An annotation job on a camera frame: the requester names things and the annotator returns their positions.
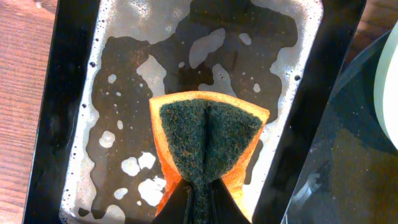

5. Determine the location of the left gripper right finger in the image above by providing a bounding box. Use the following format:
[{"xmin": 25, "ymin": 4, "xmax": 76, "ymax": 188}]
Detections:
[{"xmin": 210, "ymin": 179, "xmax": 250, "ymax": 224}]

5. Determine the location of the orange green scrub sponge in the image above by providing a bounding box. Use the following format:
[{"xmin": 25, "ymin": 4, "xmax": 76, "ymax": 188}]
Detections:
[{"xmin": 149, "ymin": 91, "xmax": 270, "ymax": 223}]

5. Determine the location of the black round serving tray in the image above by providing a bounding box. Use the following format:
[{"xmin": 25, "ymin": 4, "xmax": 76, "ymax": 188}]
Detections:
[{"xmin": 284, "ymin": 34, "xmax": 397, "ymax": 223}]

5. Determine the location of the light blue plate top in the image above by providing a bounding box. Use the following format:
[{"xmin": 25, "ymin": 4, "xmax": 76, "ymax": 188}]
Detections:
[{"xmin": 373, "ymin": 23, "xmax": 397, "ymax": 148}]

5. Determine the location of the black rectangular wash tray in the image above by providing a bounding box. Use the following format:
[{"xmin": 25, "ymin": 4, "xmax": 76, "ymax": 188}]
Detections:
[{"xmin": 23, "ymin": 1, "xmax": 365, "ymax": 223}]

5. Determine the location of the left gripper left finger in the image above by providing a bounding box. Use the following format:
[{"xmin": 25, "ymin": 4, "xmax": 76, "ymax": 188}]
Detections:
[{"xmin": 151, "ymin": 179, "xmax": 192, "ymax": 224}]

